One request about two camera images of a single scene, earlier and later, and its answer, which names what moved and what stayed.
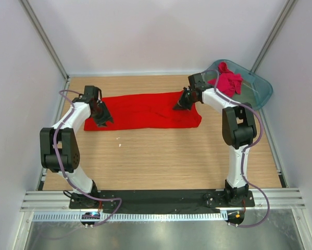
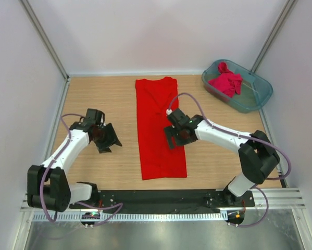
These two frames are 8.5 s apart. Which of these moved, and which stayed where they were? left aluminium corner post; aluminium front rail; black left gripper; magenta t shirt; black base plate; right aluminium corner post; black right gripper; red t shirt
Moved: black left gripper; red t shirt; black right gripper
Stayed: right aluminium corner post; magenta t shirt; left aluminium corner post; aluminium front rail; black base plate
